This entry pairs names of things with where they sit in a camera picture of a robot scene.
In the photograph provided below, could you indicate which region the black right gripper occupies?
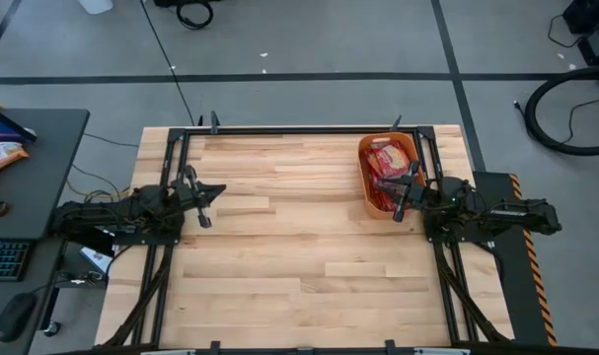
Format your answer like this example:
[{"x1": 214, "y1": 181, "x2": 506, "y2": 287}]
[{"x1": 377, "y1": 161, "x2": 429, "y2": 224}]

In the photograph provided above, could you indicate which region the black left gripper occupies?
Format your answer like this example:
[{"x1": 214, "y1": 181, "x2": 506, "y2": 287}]
[{"x1": 169, "y1": 165, "x2": 228, "y2": 230}]

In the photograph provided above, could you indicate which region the orange plastic basket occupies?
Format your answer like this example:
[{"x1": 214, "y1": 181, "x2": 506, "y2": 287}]
[{"x1": 356, "y1": 131, "x2": 427, "y2": 221}]

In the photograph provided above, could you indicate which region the black controller box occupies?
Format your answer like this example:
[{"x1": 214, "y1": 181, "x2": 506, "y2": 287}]
[{"x1": 74, "y1": 227, "x2": 116, "y2": 257}]

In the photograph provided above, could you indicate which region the white booklet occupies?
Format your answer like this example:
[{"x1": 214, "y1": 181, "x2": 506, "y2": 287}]
[{"x1": 79, "y1": 246, "x2": 113, "y2": 275}]

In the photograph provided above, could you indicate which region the black floor plate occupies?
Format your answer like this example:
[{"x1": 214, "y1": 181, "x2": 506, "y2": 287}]
[{"x1": 471, "y1": 171, "x2": 560, "y2": 347}]

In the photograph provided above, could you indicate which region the yellow black hazard tape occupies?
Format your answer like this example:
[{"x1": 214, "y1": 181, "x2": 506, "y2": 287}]
[{"x1": 508, "y1": 172, "x2": 560, "y2": 347}]

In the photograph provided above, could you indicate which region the black desk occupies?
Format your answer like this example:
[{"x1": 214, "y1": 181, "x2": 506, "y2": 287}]
[{"x1": 0, "y1": 107, "x2": 91, "y2": 355}]

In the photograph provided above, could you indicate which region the orange snack bag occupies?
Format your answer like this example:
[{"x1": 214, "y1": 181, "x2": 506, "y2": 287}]
[{"x1": 0, "y1": 141, "x2": 31, "y2": 178}]

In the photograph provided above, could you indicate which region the black backlit keyboard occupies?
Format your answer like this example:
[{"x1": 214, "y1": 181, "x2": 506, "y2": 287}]
[{"x1": 0, "y1": 239, "x2": 33, "y2": 283}]

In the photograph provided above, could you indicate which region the laptop screen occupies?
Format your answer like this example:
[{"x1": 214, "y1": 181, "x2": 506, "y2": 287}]
[{"x1": 0, "y1": 101, "x2": 37, "y2": 146}]

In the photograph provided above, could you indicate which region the white bucket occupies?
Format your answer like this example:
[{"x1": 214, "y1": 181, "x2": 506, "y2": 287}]
[{"x1": 77, "y1": 0, "x2": 114, "y2": 16}]

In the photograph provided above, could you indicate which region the black computer mouse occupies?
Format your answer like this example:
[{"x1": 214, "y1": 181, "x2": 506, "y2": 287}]
[{"x1": 0, "y1": 291, "x2": 38, "y2": 344}]

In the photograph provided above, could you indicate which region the black aluminium rig frame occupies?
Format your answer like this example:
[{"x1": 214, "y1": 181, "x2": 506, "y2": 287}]
[{"x1": 101, "y1": 112, "x2": 512, "y2": 355}]

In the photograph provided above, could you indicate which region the thin black cable with plug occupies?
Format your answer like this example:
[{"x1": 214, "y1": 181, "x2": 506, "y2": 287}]
[{"x1": 512, "y1": 92, "x2": 599, "y2": 146}]

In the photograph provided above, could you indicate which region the large black hose ring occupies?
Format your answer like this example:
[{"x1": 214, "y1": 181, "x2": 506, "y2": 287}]
[{"x1": 523, "y1": 65, "x2": 599, "y2": 158}]

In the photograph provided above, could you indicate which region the long black floor cable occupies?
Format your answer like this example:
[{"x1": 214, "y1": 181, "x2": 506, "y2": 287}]
[{"x1": 139, "y1": 0, "x2": 196, "y2": 127}]

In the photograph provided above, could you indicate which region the black cable loop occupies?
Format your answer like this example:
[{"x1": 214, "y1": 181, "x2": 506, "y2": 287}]
[{"x1": 175, "y1": 0, "x2": 215, "y2": 32}]

